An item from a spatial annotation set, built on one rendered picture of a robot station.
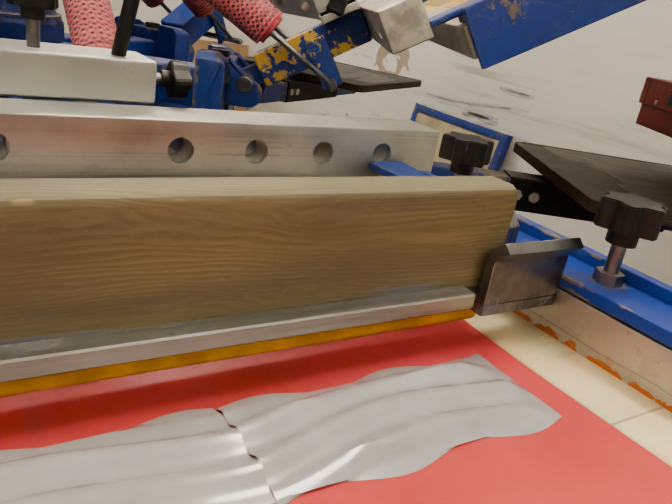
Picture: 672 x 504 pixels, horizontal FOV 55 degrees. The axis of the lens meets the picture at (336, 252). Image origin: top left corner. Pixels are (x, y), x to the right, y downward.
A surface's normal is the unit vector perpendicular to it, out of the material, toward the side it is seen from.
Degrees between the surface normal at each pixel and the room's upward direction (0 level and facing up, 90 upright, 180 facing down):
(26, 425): 0
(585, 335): 90
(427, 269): 90
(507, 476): 0
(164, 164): 90
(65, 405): 0
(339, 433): 31
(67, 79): 90
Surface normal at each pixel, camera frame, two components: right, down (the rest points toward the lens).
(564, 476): 0.16, -0.92
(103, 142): 0.52, 0.39
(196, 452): 0.35, -0.57
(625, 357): -0.84, 0.07
